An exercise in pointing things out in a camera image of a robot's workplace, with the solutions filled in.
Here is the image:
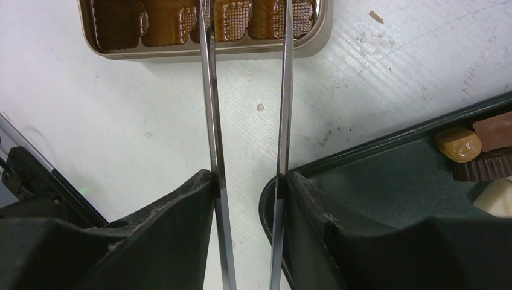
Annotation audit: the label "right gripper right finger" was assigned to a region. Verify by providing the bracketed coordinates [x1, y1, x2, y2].
[286, 173, 511, 289]

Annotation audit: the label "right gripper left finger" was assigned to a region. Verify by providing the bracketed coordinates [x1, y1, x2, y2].
[1, 169, 213, 289]

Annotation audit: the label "metal tongs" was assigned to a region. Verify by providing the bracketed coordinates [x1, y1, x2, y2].
[198, 1, 294, 289]

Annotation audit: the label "white chocolate piece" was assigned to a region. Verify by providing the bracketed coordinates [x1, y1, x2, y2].
[473, 177, 511, 218]

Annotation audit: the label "dark fluted chocolate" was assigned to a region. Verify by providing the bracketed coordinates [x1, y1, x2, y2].
[452, 147, 511, 182]

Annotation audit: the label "caramel oval chocolate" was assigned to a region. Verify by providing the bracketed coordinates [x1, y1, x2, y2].
[434, 127, 482, 163]

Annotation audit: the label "pink square chocolate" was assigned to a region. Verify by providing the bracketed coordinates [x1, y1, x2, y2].
[473, 111, 511, 152]

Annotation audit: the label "gold chocolate box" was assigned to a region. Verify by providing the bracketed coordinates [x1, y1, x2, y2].
[78, 0, 334, 62]

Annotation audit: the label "black plastic tray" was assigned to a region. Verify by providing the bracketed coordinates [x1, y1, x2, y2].
[258, 91, 512, 290]

